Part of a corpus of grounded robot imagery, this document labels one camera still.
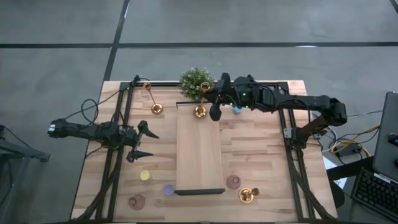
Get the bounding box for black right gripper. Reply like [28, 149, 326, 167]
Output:
[205, 72, 242, 122]

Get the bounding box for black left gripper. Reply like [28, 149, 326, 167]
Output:
[119, 119, 160, 163]

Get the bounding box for tall gold candlestick holder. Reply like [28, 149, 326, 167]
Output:
[142, 82, 164, 115]
[192, 82, 211, 119]

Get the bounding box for pink ribbed glass candle holder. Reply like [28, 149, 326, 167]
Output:
[128, 194, 146, 211]
[226, 174, 242, 190]

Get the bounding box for short gold candlestick holder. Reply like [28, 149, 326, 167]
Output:
[238, 187, 261, 205]

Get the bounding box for green potted plant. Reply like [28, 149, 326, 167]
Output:
[179, 67, 216, 102]

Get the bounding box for wooden riser shelf black legs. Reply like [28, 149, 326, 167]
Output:
[174, 100, 226, 196]

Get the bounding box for grey metal stand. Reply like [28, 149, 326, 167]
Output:
[0, 124, 51, 224]

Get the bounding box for white paper sheet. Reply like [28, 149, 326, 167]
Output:
[322, 155, 348, 189]

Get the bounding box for black power adapter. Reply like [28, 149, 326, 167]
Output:
[337, 146, 363, 158]

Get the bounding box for grey laptop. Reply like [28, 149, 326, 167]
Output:
[372, 91, 398, 183]

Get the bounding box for black keyboard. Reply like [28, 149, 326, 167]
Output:
[350, 167, 398, 222]

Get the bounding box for black aluminium table frame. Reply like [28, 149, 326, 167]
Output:
[74, 74, 338, 223]

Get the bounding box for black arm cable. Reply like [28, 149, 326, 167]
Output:
[63, 76, 137, 125]

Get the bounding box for yellow cable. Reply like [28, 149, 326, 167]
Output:
[330, 125, 381, 158]

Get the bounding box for white cable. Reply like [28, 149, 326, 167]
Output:
[346, 108, 384, 119]

